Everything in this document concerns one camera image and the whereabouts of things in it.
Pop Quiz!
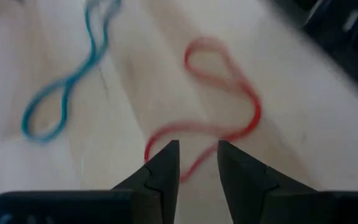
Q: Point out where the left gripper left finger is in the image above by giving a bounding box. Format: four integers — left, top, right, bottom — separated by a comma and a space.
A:
0, 139, 181, 224

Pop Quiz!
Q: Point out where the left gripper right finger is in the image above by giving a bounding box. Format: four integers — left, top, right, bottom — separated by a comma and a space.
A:
217, 139, 358, 224

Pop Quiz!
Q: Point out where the red rubber band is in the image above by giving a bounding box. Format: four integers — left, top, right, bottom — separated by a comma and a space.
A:
143, 35, 263, 185

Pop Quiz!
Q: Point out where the long teal rubber band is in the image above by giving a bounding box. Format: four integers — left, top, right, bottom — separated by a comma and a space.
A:
20, 0, 123, 144

